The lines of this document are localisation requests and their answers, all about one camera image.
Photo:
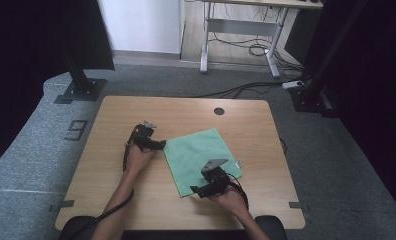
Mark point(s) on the person's leg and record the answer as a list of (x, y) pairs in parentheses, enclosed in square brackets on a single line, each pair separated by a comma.
[(76, 228), (274, 228)]

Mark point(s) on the person's left leg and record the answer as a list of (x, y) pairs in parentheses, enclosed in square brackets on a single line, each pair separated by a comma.
[(76, 228)]

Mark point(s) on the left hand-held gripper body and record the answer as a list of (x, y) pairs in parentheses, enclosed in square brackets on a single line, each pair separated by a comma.
[(142, 136)]

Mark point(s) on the white power strip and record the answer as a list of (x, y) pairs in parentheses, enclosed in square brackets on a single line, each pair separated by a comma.
[(292, 84)]

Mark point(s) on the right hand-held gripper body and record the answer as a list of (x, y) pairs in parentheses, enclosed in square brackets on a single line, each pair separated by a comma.
[(217, 180)]

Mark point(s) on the black tape floor mark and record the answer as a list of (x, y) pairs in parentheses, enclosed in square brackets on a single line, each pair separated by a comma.
[(76, 130)]

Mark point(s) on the grey tape strip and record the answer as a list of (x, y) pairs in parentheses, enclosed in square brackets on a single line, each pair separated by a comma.
[(64, 204), (297, 205)]

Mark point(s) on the black stand with base plate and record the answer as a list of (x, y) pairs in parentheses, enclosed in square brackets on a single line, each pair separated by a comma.
[(311, 93), (81, 86)]

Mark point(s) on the green cloth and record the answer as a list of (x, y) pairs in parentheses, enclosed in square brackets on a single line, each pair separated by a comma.
[(192, 156)]

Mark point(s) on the person's right leg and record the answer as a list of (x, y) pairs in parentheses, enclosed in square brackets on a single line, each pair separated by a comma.
[(274, 228)]

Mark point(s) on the white metal desk frame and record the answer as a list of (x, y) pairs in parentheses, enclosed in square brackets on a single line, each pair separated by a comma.
[(241, 27)]

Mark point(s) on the black curtain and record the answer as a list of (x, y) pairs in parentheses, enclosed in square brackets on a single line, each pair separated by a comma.
[(36, 50), (379, 83)]

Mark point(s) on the person's right hand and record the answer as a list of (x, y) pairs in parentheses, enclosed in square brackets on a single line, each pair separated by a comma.
[(231, 201)]

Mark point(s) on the black round table grommet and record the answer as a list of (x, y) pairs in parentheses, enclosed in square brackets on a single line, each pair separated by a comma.
[(219, 111)]

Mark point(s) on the person's left hand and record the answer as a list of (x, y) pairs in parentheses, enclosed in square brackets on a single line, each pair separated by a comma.
[(137, 160)]

